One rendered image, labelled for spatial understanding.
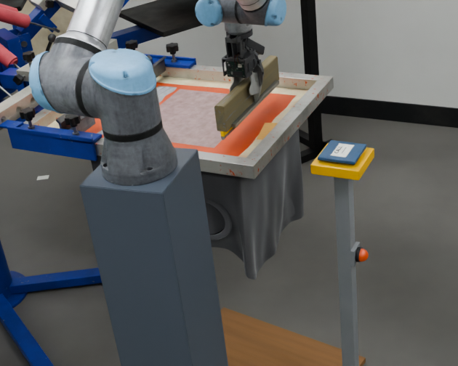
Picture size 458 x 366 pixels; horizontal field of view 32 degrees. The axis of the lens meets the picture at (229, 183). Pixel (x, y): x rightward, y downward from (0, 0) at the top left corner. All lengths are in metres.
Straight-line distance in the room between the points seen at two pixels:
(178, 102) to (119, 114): 1.00
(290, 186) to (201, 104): 0.39
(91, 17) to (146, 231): 0.43
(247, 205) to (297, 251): 1.19
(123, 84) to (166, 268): 0.38
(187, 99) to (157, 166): 0.97
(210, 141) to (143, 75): 0.76
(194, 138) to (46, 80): 0.75
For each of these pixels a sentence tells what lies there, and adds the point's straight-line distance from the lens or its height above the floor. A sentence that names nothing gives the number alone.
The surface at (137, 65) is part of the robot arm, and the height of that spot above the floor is 1.42.
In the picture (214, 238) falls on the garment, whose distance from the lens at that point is 2.24.
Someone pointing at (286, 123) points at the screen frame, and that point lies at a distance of 2.16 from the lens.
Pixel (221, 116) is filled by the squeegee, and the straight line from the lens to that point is 2.08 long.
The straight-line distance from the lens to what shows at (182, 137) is 2.23.
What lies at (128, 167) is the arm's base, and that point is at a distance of 1.50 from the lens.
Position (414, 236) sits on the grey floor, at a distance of 3.44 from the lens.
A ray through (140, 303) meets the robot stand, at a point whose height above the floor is 0.92.
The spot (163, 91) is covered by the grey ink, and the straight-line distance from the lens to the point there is 2.53.
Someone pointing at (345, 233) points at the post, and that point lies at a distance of 2.15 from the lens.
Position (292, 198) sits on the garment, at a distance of 2.54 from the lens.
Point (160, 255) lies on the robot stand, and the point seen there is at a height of 1.05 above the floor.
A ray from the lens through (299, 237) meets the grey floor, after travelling 3.44.
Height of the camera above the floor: 1.93
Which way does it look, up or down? 30 degrees down
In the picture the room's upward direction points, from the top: 7 degrees counter-clockwise
